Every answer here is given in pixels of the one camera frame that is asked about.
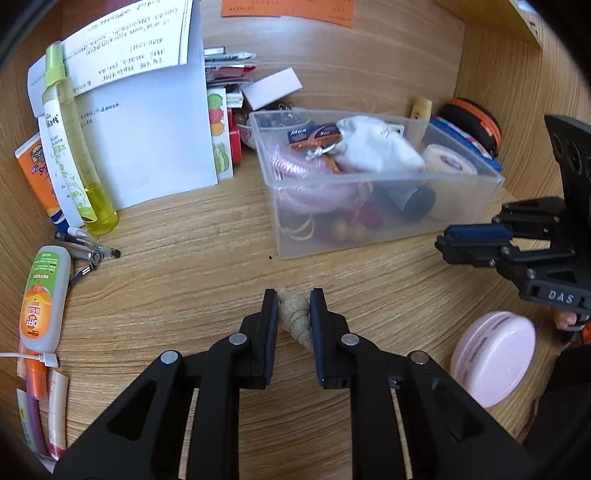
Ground pink round compact case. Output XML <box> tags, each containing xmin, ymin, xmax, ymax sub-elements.
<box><xmin>450</xmin><ymin>311</ymin><xmax>536</xmax><ymax>408</ymax></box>

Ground cream candle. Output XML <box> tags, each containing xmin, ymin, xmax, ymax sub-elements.
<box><xmin>422</xmin><ymin>144</ymin><xmax>478</xmax><ymax>221</ymax></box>

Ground green spray bottle black cap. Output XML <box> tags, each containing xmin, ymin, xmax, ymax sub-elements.
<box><xmin>384</xmin><ymin>186</ymin><xmax>436</xmax><ymax>222</ymax></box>

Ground beige spiral seashell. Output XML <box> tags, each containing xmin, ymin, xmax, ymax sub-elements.
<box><xmin>277</xmin><ymin>289</ymin><xmax>314</xmax><ymax>351</ymax></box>

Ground white drawstring cloth pouch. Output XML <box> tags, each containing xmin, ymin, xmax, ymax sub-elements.
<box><xmin>329</xmin><ymin>115</ymin><xmax>426</xmax><ymax>174</ymax></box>

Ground pink cord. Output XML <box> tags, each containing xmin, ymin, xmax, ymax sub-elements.
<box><xmin>264</xmin><ymin>140</ymin><xmax>371</xmax><ymax>216</ymax></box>

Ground blue small card packet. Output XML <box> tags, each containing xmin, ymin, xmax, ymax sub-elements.
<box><xmin>287</xmin><ymin>123</ymin><xmax>342</xmax><ymax>149</ymax></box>

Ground person's right hand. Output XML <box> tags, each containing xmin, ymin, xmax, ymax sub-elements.
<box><xmin>552</xmin><ymin>309</ymin><xmax>590</xmax><ymax>345</ymax></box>

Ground lip balm tubes cluster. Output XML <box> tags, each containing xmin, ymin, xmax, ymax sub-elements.
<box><xmin>16</xmin><ymin>351</ymin><xmax>69</xmax><ymax>463</ymax></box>

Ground blue patchwork zip pouch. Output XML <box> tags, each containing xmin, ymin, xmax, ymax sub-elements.
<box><xmin>430</xmin><ymin>116</ymin><xmax>502</xmax><ymax>173</ymax></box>

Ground black orange zip case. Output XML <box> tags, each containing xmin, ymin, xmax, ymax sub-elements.
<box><xmin>437</xmin><ymin>97</ymin><xmax>503</xmax><ymax>158</ymax></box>

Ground orange label lotion bottle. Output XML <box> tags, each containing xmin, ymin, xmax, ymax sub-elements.
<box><xmin>19</xmin><ymin>245</ymin><xmax>71</xmax><ymax>353</ymax></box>

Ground yellow small lotion bottle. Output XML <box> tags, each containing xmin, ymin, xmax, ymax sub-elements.
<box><xmin>407</xmin><ymin>97</ymin><xmax>433</xmax><ymax>148</ymax></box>

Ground metal compass and pens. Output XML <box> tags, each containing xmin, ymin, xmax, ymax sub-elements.
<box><xmin>54</xmin><ymin>227</ymin><xmax>121</xmax><ymax>289</ymax></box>

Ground clear plastic storage box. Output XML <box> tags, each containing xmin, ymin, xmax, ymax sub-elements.
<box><xmin>247</xmin><ymin>109</ymin><xmax>504</xmax><ymax>259</ymax></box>

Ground yellow-green spray bottle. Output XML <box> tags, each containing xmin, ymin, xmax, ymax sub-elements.
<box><xmin>42</xmin><ymin>42</ymin><xmax>118</xmax><ymax>236</ymax></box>

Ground white ceramic bowl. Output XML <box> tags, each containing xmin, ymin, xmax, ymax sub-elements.
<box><xmin>232</xmin><ymin>108</ymin><xmax>311</xmax><ymax>150</ymax></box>

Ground orange sunscreen tube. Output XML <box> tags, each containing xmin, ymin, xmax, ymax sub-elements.
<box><xmin>15</xmin><ymin>133</ymin><xmax>69</xmax><ymax>233</ymax></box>

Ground orange sticky note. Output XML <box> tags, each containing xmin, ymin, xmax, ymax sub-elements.
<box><xmin>221</xmin><ymin>0</ymin><xmax>355</xmax><ymax>28</ymax></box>

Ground white small cardboard box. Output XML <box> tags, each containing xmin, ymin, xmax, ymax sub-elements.
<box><xmin>242</xmin><ymin>68</ymin><xmax>303</xmax><ymax>111</ymax></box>

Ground fruit sticker sheet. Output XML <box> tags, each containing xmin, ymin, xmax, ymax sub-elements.
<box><xmin>207</xmin><ymin>87</ymin><xmax>233</xmax><ymax>180</ymax></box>

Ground stack of booklets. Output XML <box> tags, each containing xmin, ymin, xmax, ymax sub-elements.
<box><xmin>204</xmin><ymin>47</ymin><xmax>257</xmax><ymax>109</ymax></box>

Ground white folded paper sheet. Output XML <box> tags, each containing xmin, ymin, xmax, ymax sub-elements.
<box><xmin>26</xmin><ymin>0</ymin><xmax>219</xmax><ymax>212</ymax></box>

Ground white charging cable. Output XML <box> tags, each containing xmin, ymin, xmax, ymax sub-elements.
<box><xmin>0</xmin><ymin>351</ymin><xmax>60</xmax><ymax>369</ymax></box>

